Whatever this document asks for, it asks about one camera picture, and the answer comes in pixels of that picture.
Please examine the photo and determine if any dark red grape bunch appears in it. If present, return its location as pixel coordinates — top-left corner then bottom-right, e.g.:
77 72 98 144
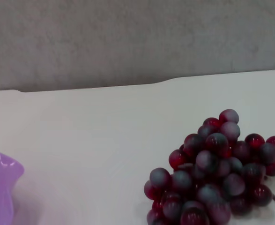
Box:
143 109 275 225

